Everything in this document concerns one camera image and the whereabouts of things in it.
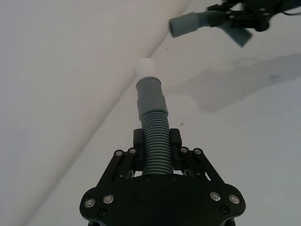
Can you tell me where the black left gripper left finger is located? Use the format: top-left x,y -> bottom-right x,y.
96,129 -> 146,187

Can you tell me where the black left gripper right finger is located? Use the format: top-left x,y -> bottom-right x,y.
169,128 -> 223,186

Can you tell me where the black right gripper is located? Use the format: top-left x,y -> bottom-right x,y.
206,0 -> 284,33

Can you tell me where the grey corrugated hose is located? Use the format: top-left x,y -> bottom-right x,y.
135,75 -> 174,176

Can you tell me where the grey plastic pipe fitting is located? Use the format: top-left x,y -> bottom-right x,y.
168,11 -> 253,48

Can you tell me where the white round hose cap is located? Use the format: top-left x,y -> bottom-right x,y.
136,57 -> 155,79

